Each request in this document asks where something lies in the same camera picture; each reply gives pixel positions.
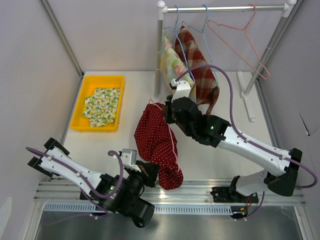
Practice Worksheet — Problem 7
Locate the red plaid skirt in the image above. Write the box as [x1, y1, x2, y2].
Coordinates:
[174, 26, 220, 115]

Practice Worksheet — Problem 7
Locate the white slotted cable duct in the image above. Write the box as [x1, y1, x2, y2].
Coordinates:
[43, 201, 246, 216]

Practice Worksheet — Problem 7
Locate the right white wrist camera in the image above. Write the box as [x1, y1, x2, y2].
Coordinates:
[169, 78, 191, 102]

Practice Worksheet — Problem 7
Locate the blue wire hanger right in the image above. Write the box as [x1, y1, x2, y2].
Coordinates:
[179, 4, 221, 83]

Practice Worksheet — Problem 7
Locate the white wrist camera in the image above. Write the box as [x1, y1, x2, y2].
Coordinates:
[120, 148, 141, 172]
[169, 78, 191, 102]

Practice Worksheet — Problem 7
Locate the lemon print cloth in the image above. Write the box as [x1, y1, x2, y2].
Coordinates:
[82, 87, 121, 128]

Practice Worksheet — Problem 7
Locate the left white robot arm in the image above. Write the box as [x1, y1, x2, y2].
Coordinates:
[26, 138, 159, 228]

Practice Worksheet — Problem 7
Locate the blue wire hanger left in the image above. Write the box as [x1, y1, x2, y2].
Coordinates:
[164, 5, 189, 70]

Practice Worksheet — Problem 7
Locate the yellow plastic tray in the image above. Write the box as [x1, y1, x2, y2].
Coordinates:
[70, 75, 125, 132]

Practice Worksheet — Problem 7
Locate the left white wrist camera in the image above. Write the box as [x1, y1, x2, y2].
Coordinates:
[120, 148, 141, 172]

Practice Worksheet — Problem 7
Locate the metal clothes rack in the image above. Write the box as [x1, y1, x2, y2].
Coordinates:
[153, 0, 302, 123]

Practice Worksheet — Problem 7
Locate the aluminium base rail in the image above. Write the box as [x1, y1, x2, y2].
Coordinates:
[33, 176, 306, 208]

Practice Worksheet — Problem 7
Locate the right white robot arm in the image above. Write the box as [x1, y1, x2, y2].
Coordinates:
[163, 95, 302, 203]

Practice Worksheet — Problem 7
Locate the pink wire hanger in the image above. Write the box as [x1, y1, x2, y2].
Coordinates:
[206, 3, 271, 80]
[148, 98, 181, 172]

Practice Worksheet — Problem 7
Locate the pastel floral skirt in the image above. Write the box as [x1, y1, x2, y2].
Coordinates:
[160, 29, 187, 88]

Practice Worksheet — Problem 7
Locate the blue wire hanger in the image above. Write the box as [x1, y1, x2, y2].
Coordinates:
[179, 4, 221, 83]
[164, 5, 189, 70]

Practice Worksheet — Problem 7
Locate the red polka dot skirt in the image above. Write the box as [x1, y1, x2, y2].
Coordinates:
[134, 102, 184, 190]

